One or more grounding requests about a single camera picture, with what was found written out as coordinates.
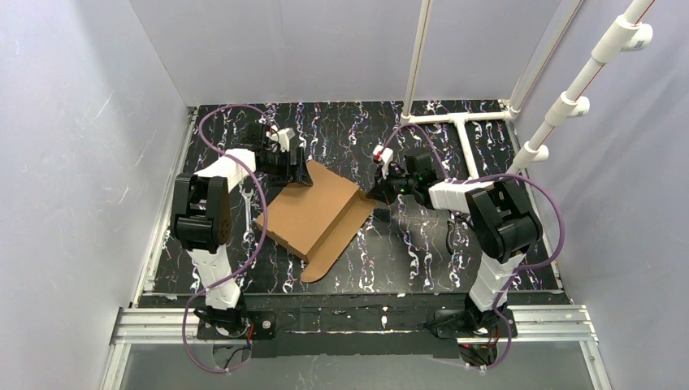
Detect brown cardboard box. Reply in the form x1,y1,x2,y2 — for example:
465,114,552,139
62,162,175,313
256,160,376,283

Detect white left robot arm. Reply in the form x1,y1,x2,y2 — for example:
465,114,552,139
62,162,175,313
170,123,313,310

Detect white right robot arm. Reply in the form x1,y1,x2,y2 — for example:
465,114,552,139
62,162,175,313
366,145,543,313

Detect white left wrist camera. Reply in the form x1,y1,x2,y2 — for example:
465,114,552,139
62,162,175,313
271,128,300,152

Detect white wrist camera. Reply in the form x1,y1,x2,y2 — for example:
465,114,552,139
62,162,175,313
271,128,300,152
372,145,393,168

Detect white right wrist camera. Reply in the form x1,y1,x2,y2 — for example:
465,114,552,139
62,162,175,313
372,145,393,168

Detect black handled pliers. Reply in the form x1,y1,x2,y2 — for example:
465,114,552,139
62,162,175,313
445,213,475,258

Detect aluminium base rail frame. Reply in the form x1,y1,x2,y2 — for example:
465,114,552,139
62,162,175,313
110,293,597,358

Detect white PVC pipe frame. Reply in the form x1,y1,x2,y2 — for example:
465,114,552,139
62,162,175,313
401,0,585,179

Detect white PVC camera pole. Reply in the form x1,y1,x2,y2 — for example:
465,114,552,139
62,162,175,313
507,0,654,174

